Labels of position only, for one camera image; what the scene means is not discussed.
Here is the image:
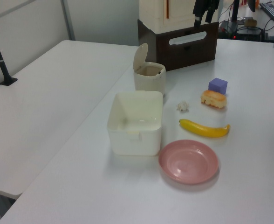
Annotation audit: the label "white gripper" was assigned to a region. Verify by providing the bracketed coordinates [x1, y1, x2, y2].
[192, 0, 220, 27]

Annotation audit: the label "white paper ball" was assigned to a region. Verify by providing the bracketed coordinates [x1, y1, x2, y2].
[176, 100, 190, 112]

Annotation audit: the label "white plastic storage box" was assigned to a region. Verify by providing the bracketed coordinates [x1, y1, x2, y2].
[107, 91, 164, 156]

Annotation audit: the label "beige trash can with lid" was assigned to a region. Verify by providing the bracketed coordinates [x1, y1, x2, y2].
[133, 42, 167, 97]

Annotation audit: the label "black monitor stand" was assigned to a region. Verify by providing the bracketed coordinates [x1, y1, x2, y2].
[229, 0, 242, 23]

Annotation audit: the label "dark brown crate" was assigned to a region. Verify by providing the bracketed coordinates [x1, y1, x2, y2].
[137, 18, 219, 72]

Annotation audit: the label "black device with red light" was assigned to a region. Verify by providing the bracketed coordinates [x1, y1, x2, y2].
[218, 20, 264, 42]

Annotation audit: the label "small brown box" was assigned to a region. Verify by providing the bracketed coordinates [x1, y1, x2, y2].
[244, 18, 258, 28]

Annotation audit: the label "black keyboard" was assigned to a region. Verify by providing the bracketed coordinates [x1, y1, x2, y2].
[259, 2, 274, 21]

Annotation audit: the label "purple cube block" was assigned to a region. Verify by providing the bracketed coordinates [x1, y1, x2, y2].
[208, 77, 229, 95]

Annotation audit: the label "toasted bread loaf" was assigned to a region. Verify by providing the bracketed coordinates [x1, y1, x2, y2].
[200, 90, 227, 109]

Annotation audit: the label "yellow banana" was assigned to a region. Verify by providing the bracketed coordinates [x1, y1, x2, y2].
[178, 119, 231, 138]

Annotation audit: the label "pink plastic plate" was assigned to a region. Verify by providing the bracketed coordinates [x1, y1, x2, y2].
[158, 139, 220, 185]

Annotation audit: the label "cream cabinet with copper handle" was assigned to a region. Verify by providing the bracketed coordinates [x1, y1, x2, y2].
[138, 0, 219, 34]

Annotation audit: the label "black camera stand pole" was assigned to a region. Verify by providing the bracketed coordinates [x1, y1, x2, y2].
[0, 17, 19, 86]

